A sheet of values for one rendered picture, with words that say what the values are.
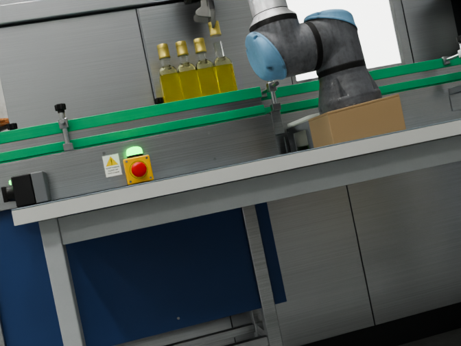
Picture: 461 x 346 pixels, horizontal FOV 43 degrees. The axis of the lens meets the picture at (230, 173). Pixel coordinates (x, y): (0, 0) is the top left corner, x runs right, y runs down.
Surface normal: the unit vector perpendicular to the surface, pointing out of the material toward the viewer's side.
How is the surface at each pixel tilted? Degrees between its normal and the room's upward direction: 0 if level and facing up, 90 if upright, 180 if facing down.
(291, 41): 87
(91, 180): 90
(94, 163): 90
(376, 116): 90
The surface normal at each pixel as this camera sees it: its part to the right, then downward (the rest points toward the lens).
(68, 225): 0.11, -0.02
